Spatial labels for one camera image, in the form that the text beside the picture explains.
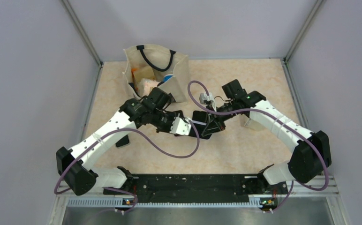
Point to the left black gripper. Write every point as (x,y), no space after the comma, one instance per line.
(159,130)

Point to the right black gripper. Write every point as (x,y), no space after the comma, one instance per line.
(214,124)

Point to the black smartphone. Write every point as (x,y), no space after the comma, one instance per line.
(175,114)

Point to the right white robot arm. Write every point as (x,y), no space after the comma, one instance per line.
(310,150)

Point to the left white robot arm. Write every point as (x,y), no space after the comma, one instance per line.
(74,165)

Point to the black phone at left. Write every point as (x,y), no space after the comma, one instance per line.
(124,141)

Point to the snack packets in bag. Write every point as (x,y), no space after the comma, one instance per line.
(144,80)

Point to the beige canvas tote bag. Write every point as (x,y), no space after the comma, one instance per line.
(171,69)

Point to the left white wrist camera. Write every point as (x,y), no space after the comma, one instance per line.
(180,126)

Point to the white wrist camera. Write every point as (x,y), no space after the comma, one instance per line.
(180,126)
(207,99)

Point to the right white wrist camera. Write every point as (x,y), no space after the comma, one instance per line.
(207,99)

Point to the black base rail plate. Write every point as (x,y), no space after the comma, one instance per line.
(200,188)

